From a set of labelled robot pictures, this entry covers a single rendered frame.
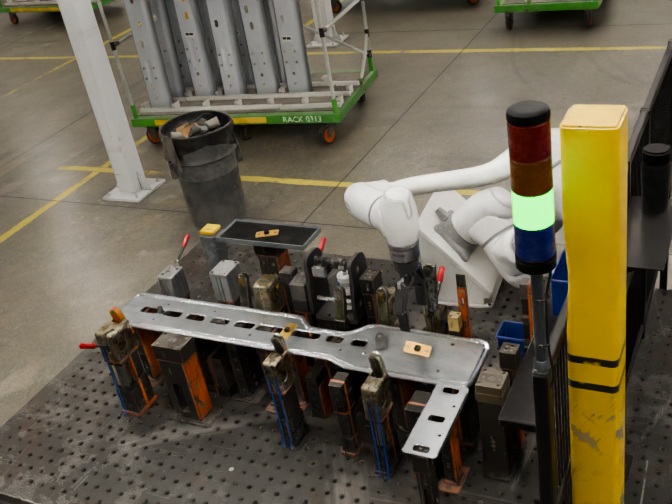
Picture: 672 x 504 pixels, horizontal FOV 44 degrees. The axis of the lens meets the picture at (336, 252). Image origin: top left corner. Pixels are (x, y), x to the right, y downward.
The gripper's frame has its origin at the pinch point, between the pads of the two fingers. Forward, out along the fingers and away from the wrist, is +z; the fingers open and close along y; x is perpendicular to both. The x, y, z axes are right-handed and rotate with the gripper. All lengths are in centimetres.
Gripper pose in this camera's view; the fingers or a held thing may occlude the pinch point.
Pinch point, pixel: (413, 314)
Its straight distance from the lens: 251.8
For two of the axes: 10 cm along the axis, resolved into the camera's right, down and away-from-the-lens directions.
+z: 1.6, 8.5, 5.0
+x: 8.9, 1.0, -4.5
